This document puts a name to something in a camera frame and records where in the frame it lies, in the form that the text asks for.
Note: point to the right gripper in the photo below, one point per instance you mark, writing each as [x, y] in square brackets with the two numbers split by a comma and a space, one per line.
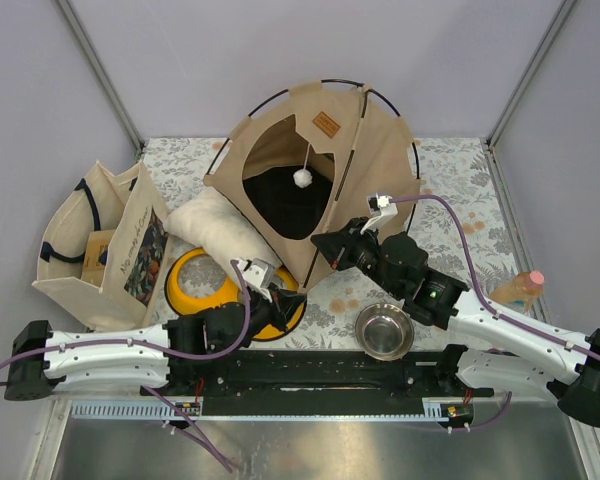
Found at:
[339, 246]

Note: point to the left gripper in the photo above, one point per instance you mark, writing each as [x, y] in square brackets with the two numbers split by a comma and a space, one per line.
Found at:
[284, 306]

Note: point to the beige pet tent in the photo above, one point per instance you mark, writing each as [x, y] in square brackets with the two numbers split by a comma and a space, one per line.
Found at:
[330, 175]

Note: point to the black tent pole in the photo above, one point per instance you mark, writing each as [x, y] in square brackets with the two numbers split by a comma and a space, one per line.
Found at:
[330, 213]
[330, 100]

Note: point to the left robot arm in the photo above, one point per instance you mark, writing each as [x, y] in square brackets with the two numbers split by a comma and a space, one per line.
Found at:
[44, 360]

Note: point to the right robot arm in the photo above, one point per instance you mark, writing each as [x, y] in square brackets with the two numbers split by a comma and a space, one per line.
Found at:
[566, 363]

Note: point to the white pompom toy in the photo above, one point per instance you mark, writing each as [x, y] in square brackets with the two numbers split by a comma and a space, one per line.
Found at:
[302, 178]

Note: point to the stainless steel bowl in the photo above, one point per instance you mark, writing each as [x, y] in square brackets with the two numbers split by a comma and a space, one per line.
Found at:
[384, 331]

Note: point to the yellow double bowl holder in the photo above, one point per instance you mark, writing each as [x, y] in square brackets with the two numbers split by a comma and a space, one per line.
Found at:
[196, 282]

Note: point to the white fluffy cushion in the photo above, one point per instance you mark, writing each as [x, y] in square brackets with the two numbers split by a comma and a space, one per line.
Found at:
[212, 222]

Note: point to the orange drink bottle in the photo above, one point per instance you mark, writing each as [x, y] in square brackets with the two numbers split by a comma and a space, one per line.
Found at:
[521, 292]

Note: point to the cream tote bag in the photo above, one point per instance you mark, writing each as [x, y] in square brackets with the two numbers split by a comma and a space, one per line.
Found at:
[131, 205]

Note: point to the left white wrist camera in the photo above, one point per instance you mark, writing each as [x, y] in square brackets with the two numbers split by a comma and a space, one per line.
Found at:
[254, 275]

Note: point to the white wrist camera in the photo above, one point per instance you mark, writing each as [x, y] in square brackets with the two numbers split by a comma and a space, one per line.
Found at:
[382, 210]
[254, 275]

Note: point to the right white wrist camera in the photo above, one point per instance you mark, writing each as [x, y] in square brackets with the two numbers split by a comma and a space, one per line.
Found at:
[382, 210]

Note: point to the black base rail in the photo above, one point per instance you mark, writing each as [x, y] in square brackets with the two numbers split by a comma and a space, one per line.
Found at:
[294, 383]

